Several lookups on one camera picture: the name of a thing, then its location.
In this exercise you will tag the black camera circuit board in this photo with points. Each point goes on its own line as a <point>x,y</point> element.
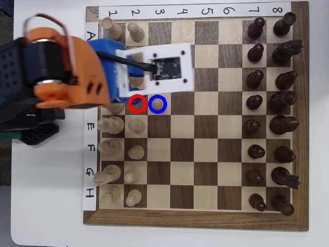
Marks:
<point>169,68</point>

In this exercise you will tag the dark wooden knight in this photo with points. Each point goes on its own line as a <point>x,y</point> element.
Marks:
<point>282,176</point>
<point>284,52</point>

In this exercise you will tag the light wooden rook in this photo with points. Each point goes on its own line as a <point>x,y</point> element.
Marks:
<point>110,195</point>
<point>111,27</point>

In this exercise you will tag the dark wooden queen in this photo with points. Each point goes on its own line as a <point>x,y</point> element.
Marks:
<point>281,101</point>

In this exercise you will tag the light wooden queen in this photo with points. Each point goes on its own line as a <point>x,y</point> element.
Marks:
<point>115,109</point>

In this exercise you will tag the light wooden knight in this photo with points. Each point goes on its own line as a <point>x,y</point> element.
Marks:
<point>111,172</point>

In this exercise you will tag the paper strip with letters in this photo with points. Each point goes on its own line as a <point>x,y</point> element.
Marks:
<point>90,167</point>

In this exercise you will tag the wooden chessboard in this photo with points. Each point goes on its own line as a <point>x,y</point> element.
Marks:
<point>205,154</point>

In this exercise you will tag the dark wooden king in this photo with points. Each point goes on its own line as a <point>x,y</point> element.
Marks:
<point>282,125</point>

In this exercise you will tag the light wooden king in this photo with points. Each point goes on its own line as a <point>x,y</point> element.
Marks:
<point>111,125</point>

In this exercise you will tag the dark wooden bishop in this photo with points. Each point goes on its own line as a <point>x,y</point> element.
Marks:
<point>285,80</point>
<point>284,154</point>

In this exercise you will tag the black and orange robot arm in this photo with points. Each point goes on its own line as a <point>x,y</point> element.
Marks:
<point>51,59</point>

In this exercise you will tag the dark green base part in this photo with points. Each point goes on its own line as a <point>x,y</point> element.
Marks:
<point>10,135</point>

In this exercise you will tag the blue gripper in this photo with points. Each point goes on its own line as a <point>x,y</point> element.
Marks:
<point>111,47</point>

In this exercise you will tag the light wooden bishop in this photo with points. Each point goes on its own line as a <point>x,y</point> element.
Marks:
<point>110,147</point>

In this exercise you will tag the dark wooden pawn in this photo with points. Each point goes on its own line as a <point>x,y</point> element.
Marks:
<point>257,202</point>
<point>255,28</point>
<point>251,126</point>
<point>254,79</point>
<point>255,52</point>
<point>254,102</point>
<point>256,151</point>
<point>254,177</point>

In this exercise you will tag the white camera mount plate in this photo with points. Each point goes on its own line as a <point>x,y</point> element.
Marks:
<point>189,67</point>

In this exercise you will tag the paper strip with numbers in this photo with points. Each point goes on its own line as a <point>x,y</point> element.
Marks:
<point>167,7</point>

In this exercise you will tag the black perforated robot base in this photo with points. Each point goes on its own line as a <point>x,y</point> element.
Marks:
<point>38,136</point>

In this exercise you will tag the dark wooden rook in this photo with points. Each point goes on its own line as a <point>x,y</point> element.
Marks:
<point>284,24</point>
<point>282,205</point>

